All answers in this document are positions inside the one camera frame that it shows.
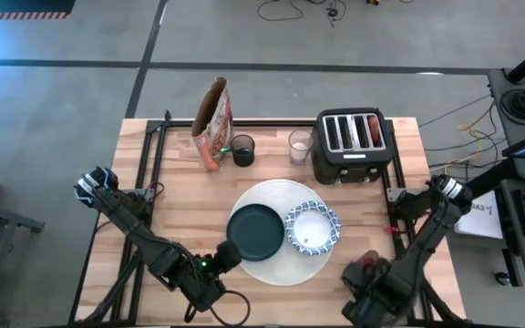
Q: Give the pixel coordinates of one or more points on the large white plate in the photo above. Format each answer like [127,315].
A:
[285,269]

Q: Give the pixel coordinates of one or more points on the striped hazard tape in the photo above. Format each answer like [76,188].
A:
[16,15]

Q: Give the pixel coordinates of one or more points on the black aluminium table frame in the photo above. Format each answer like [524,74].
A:
[153,150]

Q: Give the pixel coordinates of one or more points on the blue patterned paper bowl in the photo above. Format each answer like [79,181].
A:
[312,228]

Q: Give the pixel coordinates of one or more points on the black computer mouse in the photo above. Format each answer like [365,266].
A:
[502,278]

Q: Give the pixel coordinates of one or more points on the orange pumpkin cereal bag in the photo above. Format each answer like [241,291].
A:
[214,132]

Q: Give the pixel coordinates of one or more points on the black four-slot toaster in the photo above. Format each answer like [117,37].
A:
[353,159]

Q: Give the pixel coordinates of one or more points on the dark green plate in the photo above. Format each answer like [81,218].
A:
[255,232]

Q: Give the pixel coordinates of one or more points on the clear glass with white filling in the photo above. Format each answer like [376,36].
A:
[300,148]

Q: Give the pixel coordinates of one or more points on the white paper sheet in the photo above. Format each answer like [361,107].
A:
[481,218]

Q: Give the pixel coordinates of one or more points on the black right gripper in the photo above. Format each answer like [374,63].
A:
[372,291]

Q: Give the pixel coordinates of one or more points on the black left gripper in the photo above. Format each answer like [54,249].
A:
[228,257]

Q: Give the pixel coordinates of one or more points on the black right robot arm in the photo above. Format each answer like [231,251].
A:
[431,228]

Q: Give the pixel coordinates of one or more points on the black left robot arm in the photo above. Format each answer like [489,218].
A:
[130,223]

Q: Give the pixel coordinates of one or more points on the grey metal stand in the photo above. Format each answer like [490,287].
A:
[3,218]

